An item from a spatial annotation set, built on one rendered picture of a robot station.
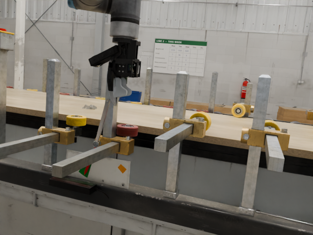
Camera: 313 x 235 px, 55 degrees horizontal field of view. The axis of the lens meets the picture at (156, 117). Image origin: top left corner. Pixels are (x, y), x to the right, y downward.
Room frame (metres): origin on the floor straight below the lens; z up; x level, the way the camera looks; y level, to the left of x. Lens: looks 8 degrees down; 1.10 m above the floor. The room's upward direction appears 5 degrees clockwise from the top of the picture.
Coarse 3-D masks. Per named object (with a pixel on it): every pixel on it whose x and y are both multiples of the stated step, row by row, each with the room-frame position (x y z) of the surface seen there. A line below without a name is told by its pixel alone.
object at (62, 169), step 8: (112, 144) 0.99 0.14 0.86; (88, 152) 0.86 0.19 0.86; (96, 152) 0.87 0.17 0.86; (104, 152) 0.92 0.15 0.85; (112, 152) 0.97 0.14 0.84; (64, 160) 0.76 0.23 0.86; (72, 160) 0.77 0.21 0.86; (80, 160) 0.79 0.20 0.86; (88, 160) 0.83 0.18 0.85; (96, 160) 0.87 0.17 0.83; (56, 168) 0.72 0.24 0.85; (64, 168) 0.72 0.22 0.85; (72, 168) 0.75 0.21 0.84; (80, 168) 0.79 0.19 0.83; (56, 176) 0.72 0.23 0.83; (64, 176) 0.72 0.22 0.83
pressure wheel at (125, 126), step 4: (120, 124) 1.12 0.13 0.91; (124, 124) 1.13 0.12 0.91; (128, 124) 1.11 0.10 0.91; (120, 128) 1.08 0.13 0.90; (124, 128) 1.07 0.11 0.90; (128, 128) 1.07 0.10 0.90; (132, 128) 1.08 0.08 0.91; (136, 128) 1.09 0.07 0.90; (116, 132) 1.10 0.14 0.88; (120, 132) 1.08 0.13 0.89; (124, 132) 1.07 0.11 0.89; (128, 132) 1.07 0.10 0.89; (132, 132) 1.08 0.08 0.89; (136, 132) 1.09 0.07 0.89; (124, 136) 1.07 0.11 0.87; (132, 136) 1.08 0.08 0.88
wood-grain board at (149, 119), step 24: (24, 96) 1.87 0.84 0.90; (72, 96) 2.17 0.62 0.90; (96, 120) 1.24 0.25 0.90; (120, 120) 1.26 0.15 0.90; (144, 120) 1.32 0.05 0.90; (216, 120) 1.55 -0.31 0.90; (240, 120) 1.64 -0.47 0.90; (216, 144) 1.08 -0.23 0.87; (240, 144) 1.06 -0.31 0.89; (312, 144) 1.11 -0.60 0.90
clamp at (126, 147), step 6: (102, 138) 1.04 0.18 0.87; (108, 138) 1.03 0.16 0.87; (114, 138) 1.03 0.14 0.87; (120, 138) 1.04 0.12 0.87; (102, 144) 1.04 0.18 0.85; (120, 144) 1.02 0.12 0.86; (126, 144) 1.01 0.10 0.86; (132, 144) 1.04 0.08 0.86; (120, 150) 1.02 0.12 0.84; (126, 150) 1.01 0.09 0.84; (132, 150) 1.04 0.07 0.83
